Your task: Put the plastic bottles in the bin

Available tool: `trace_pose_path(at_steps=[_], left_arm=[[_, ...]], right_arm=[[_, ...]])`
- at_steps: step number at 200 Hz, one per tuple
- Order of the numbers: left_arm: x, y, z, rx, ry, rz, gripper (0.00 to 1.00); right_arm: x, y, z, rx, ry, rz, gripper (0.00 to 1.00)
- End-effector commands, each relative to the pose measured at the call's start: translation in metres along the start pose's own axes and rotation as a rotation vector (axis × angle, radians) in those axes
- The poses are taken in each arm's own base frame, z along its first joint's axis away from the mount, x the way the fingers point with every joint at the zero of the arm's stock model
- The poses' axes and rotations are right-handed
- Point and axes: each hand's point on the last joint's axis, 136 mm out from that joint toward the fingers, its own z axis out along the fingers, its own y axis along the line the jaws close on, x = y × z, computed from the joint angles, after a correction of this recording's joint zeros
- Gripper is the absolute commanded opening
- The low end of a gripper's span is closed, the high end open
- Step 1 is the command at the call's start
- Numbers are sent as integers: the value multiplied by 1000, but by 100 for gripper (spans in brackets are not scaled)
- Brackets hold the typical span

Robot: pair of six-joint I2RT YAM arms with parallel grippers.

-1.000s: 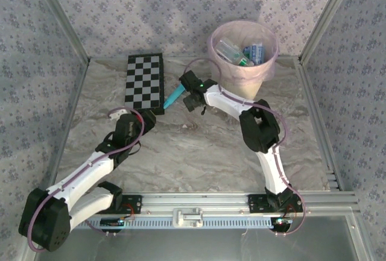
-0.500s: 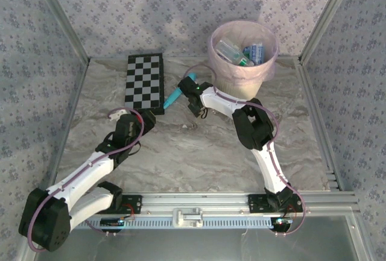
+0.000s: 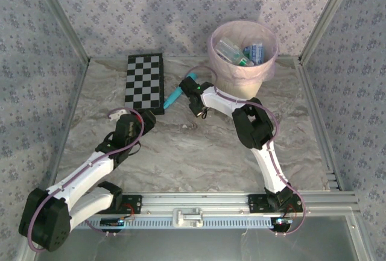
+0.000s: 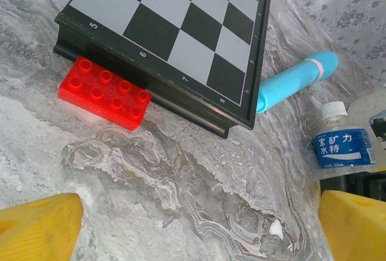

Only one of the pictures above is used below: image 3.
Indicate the black grey chessboard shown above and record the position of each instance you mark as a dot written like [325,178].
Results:
[144,83]

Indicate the teal marker pen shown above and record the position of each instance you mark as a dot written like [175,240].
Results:
[173,98]

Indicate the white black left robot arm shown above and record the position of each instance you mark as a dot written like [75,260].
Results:
[87,173]

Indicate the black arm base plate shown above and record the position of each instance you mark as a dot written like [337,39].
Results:
[256,203]
[135,203]

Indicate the aluminium frame side rail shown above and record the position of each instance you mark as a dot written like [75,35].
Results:
[74,107]
[318,122]

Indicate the aluminium frame post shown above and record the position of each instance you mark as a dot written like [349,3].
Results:
[326,17]
[64,17]

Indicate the clear bottle pale blue label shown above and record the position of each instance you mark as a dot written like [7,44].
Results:
[256,53]

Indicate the white ribbed plastic bin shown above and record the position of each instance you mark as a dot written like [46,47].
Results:
[241,90]

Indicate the pink waste bin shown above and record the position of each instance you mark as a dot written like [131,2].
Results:
[229,72]

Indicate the grey metal latch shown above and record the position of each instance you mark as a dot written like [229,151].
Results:
[187,217]

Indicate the grey metal panel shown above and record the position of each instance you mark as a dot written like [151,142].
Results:
[196,246]

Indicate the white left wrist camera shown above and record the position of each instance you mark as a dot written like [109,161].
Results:
[118,113]

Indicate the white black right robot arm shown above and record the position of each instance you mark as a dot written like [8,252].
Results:
[268,167]

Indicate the small circuit board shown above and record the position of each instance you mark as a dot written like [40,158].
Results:
[282,221]
[113,222]

